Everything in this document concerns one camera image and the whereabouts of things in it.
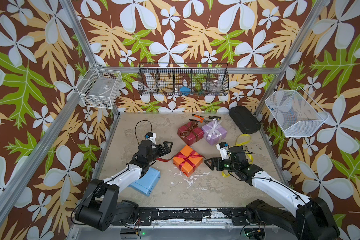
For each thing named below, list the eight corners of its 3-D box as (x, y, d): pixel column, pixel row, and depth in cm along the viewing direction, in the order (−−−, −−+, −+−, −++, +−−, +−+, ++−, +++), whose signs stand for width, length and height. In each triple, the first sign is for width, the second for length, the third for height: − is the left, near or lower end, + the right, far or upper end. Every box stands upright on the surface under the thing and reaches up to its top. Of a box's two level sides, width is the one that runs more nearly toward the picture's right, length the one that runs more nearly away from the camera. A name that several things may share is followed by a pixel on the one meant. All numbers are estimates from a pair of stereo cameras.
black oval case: (245, 136, 109) (248, 131, 104) (226, 114, 123) (227, 108, 118) (260, 130, 112) (264, 125, 107) (240, 109, 127) (242, 103, 122)
